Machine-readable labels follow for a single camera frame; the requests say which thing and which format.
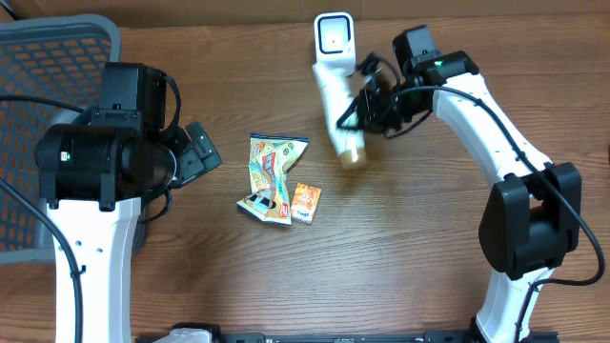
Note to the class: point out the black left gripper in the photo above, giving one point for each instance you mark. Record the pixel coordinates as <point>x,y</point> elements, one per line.
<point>193,163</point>

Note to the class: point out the yellow snack packet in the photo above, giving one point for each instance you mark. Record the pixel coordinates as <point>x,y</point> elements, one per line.
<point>270,158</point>

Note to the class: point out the orange tissue packet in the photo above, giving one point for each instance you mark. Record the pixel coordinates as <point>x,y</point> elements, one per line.
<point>305,203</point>

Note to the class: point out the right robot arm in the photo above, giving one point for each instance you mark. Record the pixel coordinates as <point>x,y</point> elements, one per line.
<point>532,217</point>

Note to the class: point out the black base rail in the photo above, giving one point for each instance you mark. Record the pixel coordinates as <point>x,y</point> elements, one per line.
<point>428,337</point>

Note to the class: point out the grey plastic shopping basket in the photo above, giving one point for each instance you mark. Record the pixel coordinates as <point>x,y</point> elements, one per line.
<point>59,58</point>

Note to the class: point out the white gold cream tube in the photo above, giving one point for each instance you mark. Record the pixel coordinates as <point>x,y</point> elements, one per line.
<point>336,98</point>

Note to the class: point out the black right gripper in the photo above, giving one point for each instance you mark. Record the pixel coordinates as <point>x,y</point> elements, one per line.
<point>369,115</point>

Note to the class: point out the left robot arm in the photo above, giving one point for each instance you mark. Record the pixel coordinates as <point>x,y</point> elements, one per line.
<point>97,174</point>

